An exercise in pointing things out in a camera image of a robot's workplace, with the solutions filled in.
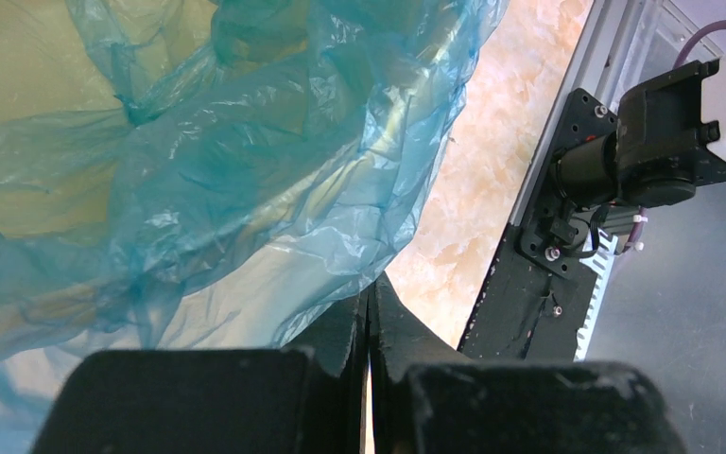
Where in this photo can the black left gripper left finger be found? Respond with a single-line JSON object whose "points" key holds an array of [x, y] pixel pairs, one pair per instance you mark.
{"points": [[305, 397]]}

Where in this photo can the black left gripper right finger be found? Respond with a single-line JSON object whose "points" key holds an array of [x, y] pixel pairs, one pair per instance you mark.
{"points": [[429, 398]]}

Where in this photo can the blue plastic trash bag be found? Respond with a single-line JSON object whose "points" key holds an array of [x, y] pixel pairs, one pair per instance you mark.
{"points": [[212, 157]]}

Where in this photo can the yellow plastic trash bin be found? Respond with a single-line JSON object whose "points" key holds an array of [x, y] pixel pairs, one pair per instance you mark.
{"points": [[37, 94]]}

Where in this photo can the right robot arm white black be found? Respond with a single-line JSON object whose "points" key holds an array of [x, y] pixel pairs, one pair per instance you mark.
{"points": [[669, 140]]}

